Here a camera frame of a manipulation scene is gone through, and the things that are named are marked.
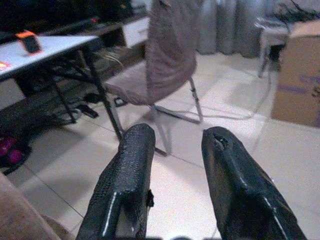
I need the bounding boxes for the pink dumbbell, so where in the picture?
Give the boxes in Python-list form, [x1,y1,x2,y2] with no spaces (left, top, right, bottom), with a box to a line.
[0,136,24,164]

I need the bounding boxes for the white TV cabinet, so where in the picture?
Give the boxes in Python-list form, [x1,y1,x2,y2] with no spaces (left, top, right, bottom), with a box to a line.
[99,16,151,66]

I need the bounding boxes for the brown cardboard box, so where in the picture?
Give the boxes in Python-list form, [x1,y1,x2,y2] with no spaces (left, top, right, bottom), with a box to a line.
[271,21,320,128]

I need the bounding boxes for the brown sofa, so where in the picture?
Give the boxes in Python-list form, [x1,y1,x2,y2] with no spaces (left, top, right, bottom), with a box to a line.
[0,172,76,240]

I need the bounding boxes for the grey stool with metal legs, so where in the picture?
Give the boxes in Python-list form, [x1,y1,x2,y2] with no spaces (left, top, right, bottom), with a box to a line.
[253,16,293,78]

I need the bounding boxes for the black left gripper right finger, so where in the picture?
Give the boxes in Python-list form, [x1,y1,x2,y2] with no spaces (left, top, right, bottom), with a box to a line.
[201,126,308,240]

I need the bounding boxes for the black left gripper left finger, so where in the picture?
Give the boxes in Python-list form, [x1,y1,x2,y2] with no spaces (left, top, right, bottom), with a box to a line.
[76,122,156,240]

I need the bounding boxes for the orange and black device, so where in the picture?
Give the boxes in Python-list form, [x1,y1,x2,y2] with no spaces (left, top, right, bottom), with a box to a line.
[16,30,43,55]

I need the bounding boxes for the grey curtain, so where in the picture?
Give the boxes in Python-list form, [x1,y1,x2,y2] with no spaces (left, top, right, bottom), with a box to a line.
[194,0,276,58]

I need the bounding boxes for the black power strip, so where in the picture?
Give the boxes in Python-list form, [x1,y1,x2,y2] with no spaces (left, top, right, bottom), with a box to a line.
[76,93,101,119]

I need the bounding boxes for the white folding table black legs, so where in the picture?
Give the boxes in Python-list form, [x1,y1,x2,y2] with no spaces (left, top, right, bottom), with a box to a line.
[0,34,125,141]

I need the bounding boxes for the brown upholstered metal-frame chair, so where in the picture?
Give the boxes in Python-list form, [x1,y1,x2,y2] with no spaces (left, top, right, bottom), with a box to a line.
[103,0,205,157]

